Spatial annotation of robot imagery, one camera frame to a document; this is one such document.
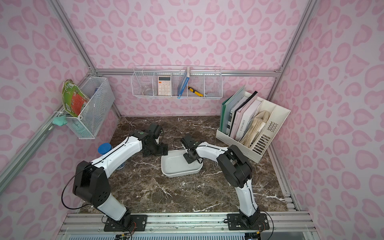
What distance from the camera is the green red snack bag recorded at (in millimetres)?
694

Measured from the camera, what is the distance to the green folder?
855mm

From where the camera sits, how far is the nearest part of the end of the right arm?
713mm
